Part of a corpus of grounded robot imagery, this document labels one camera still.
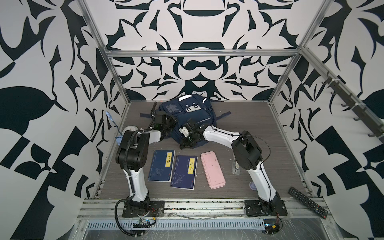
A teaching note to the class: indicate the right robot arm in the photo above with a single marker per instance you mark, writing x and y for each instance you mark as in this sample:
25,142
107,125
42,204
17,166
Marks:
248,155

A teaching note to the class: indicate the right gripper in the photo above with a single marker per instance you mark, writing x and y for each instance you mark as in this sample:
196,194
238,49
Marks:
184,145

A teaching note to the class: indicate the black remote control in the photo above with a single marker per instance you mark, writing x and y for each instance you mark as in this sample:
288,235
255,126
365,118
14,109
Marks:
309,203

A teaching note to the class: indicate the white slotted cable duct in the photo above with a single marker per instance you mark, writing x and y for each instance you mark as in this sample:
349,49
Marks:
210,224

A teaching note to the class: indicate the navy blue student backpack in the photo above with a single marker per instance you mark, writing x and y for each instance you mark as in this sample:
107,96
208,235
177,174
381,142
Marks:
187,107

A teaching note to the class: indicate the white round alarm clock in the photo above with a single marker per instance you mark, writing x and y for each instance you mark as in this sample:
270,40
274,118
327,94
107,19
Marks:
129,128

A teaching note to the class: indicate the dark blue book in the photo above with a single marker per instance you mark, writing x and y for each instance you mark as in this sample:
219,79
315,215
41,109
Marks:
184,172
162,166

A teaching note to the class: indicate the clear plastic pen box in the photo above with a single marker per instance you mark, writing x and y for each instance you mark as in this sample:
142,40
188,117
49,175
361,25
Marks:
236,168

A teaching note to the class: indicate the small green circuit board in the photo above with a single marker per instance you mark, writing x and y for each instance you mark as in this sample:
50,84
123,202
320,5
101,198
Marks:
271,228

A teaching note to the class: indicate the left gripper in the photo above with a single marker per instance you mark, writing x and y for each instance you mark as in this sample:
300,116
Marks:
174,120

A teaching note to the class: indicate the pink pencil case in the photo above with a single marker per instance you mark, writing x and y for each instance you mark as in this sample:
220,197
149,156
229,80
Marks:
213,170

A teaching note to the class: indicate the wall hook rack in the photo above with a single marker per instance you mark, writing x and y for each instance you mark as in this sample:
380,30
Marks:
354,103

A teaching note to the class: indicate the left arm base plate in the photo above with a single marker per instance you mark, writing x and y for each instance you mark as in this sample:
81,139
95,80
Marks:
147,209

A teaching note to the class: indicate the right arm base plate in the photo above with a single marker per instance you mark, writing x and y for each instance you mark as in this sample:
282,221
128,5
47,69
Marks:
258,208

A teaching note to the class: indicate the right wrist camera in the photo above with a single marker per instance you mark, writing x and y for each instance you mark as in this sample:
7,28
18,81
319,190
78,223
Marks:
185,131

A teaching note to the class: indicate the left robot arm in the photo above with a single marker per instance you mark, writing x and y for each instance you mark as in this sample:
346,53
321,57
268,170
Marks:
133,153

